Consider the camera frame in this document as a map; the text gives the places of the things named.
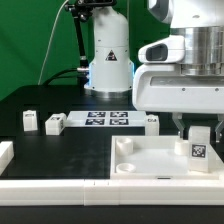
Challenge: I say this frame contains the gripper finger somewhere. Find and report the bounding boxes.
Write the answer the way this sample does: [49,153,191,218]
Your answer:
[172,112,185,138]
[215,114,224,142]

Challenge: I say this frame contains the white cable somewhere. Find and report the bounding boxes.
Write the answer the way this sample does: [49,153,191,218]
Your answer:
[37,0,70,86]

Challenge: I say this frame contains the white square tabletop part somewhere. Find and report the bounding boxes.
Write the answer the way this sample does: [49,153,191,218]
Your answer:
[110,136,224,180]

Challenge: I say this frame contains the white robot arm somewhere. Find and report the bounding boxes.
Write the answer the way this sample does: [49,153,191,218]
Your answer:
[84,0,224,132]

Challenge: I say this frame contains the white U-shaped fence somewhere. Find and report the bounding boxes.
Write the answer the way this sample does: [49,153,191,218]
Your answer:
[0,141,224,206]

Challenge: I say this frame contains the black cables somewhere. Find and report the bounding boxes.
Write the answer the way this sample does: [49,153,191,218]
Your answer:
[43,68,84,86]

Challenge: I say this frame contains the white marker base plate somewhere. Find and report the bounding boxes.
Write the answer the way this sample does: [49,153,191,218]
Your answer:
[66,111,145,127]

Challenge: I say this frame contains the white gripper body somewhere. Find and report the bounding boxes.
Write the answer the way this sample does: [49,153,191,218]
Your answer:
[132,64,224,114]

